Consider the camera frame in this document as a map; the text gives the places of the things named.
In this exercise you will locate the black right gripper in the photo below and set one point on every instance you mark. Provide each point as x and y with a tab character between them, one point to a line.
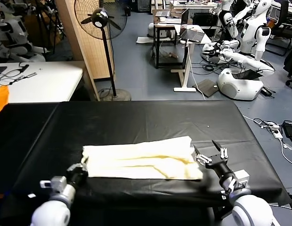
216	162

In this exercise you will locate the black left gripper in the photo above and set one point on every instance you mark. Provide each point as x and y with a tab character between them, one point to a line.
76	176

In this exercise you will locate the cream cotton shirt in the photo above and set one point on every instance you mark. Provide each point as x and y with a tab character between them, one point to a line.
136	155

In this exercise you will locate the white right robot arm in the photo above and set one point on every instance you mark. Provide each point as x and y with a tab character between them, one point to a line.
252	212

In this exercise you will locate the large white robot base shell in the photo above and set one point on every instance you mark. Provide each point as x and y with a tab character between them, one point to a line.
233	87

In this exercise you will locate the outstretched white robot arm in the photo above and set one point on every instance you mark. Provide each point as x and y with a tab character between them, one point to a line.
245	61

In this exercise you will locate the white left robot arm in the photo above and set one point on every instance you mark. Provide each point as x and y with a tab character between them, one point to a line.
49	214

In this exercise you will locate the small white robot base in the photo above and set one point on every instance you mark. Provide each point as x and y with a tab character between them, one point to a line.
151	29

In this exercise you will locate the black table cover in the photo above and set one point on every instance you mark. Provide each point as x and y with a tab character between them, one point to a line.
54	131

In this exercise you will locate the white power strip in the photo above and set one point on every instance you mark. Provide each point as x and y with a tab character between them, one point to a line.
276	133

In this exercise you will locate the black flat floor panel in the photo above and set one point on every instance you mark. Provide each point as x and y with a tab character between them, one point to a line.
207	87

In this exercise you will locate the black power adapter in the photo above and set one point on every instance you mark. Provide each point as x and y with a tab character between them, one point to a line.
289	128

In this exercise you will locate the white side table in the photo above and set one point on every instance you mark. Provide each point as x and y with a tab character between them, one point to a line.
47	82

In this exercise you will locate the white-legged standing desk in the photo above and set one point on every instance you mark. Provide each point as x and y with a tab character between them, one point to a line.
187	70

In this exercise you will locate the silver usb hub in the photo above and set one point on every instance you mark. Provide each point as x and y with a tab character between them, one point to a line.
31	75

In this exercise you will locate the orange cloth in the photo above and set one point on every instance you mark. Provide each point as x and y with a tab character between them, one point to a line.
0	99

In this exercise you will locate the small brown floor object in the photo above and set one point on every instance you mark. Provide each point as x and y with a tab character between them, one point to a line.
174	56

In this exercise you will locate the light wooden partition panel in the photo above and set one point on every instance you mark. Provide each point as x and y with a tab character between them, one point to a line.
80	51

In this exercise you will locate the black office chair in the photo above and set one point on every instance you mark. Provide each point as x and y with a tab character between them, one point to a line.
290	63
283	26

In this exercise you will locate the open dark laptop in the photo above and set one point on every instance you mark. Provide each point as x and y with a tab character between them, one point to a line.
193	35

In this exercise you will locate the black tablet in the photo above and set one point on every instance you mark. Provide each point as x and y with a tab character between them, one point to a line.
0	70

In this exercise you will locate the white humanoid robot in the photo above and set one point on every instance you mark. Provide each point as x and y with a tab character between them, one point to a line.
227	17
249	30

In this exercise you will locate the white flat floor board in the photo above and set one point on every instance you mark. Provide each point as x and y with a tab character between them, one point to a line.
144	40

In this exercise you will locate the black computer monitor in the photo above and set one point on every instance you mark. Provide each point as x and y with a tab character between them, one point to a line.
205	20

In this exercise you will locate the small white cup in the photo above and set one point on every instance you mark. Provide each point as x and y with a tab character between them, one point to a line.
162	19

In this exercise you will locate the black tripod stand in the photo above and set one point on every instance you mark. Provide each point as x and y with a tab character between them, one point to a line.
50	21

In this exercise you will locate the silver closed laptop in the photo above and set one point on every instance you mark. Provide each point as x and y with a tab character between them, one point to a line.
163	13

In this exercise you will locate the white grey background robot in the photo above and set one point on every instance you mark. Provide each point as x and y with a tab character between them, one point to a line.
16	26

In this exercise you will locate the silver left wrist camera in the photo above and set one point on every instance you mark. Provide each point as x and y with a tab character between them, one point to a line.
57	183

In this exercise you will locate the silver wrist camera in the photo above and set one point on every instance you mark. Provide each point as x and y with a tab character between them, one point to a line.
57	183
242	176

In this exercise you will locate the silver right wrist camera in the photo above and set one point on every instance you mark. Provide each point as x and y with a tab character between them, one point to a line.
242	176

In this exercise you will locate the black metal frame desk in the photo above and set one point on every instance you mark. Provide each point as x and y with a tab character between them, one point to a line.
157	47

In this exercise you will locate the black pedestal fan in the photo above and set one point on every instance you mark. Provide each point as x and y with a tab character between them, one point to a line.
100	20

